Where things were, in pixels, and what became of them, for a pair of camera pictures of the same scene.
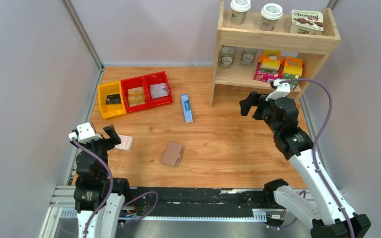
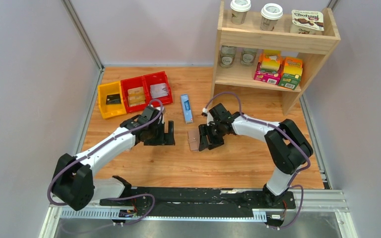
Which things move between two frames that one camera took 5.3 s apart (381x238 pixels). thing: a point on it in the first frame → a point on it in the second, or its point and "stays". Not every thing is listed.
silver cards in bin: [158, 90] stays
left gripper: [101, 142] → [161, 134]
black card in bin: [113, 98] stays
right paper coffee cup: [270, 13] stays
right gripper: [262, 109] → [208, 135]
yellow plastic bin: [110, 110] stays
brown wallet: [172, 154] → [193, 138]
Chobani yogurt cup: [306, 22] stays
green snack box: [291, 69] stays
